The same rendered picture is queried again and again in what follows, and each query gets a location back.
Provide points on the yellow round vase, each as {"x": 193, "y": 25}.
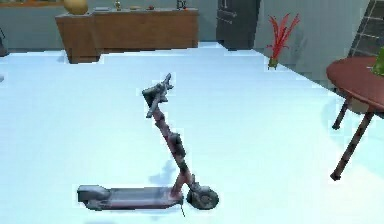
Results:
{"x": 76, "y": 6}

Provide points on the black fridge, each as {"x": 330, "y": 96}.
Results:
{"x": 237, "y": 23}

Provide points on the small gold statuette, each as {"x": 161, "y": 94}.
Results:
{"x": 117, "y": 5}

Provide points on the small red fruit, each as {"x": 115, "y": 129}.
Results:
{"x": 151, "y": 7}

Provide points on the grey and red kick scooter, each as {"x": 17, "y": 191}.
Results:
{"x": 173, "y": 140}

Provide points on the green thing on table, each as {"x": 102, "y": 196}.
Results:
{"x": 379, "y": 63}

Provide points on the red house plant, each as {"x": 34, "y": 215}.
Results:
{"x": 281, "y": 35}

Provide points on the round red-brown table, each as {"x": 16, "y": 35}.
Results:
{"x": 358, "y": 80}

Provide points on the brown wooden kitchen counter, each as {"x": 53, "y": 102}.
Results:
{"x": 133, "y": 28}

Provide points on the dark framed window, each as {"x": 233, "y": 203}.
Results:
{"x": 368, "y": 31}

